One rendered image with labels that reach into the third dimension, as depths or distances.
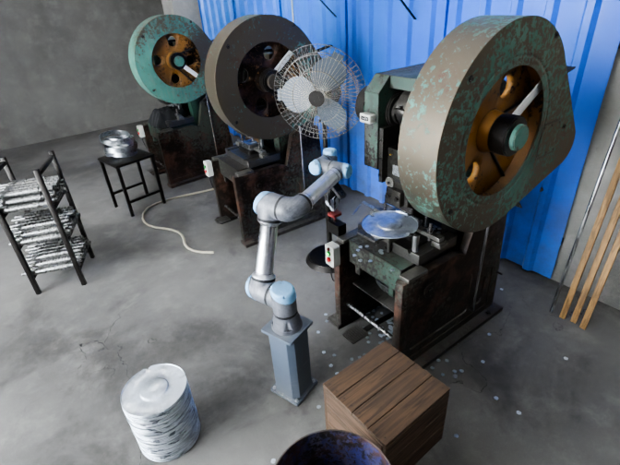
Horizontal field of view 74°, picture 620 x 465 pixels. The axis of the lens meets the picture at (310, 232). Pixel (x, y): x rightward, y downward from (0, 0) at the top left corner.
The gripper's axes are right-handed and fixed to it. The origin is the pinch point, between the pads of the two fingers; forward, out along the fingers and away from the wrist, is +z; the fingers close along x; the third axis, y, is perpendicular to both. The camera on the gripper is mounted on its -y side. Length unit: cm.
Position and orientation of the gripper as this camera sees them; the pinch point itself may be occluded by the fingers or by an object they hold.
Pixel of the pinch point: (334, 209)
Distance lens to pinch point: 234.9
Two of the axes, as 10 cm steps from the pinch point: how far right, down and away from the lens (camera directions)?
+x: -8.1, 3.4, -4.8
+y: -5.9, -3.8, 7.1
